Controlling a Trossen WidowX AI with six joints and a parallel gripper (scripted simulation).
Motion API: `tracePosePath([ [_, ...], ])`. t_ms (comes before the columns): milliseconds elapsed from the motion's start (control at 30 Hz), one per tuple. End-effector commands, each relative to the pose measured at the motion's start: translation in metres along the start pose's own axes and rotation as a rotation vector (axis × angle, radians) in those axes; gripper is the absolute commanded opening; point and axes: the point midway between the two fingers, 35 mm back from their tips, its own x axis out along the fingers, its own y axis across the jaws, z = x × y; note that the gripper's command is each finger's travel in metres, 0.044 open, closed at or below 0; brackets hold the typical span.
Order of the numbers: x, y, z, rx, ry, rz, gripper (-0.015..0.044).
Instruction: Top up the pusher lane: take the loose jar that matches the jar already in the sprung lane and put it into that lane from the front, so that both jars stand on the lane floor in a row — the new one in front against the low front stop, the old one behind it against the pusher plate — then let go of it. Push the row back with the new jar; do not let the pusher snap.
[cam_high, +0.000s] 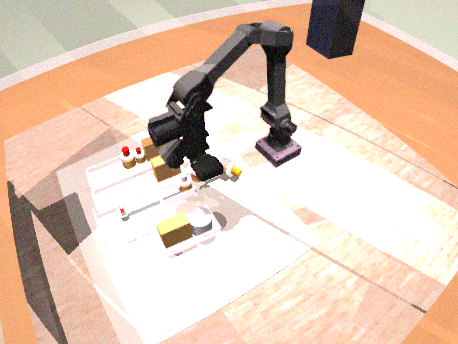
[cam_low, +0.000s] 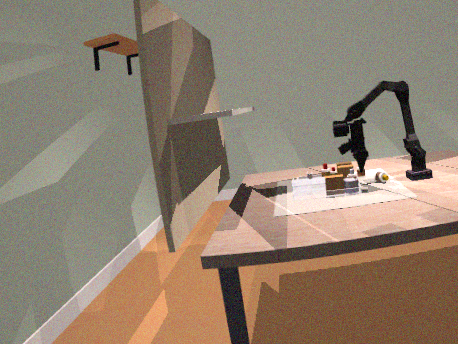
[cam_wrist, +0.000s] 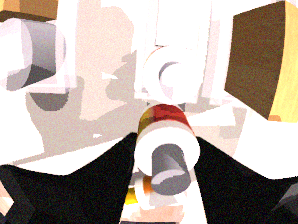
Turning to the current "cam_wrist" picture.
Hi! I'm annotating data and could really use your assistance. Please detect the white jar with orange label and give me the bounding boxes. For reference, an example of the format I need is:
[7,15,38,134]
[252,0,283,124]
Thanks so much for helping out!
[125,175,188,210]

